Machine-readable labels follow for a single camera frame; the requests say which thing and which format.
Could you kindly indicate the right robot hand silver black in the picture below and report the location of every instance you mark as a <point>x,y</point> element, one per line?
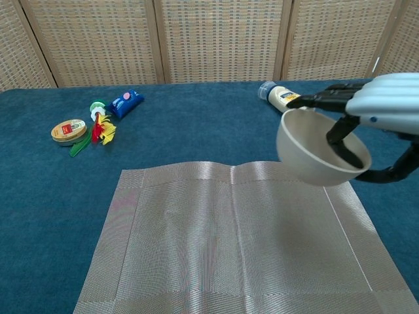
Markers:
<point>386,101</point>

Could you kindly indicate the white bowl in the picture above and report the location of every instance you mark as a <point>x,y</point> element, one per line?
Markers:
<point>304,150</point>

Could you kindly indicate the grey woven placemat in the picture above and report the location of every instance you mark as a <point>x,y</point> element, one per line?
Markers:
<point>229,245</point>

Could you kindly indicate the mayonnaise squeeze bottle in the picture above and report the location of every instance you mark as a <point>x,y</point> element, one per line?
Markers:
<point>276,96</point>

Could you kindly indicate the bamboo folding screen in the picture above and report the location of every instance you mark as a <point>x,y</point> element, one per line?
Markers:
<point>209,39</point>

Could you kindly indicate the blue snack packet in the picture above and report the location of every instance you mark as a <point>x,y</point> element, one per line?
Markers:
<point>124,103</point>

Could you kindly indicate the colourful feather shuttlecock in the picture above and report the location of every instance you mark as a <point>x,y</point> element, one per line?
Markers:
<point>104,131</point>

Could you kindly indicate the round yellow tin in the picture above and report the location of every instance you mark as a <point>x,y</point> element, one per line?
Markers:
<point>68,131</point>

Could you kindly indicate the blue carpet table cover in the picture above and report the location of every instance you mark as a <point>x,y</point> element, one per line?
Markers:
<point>65,202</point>

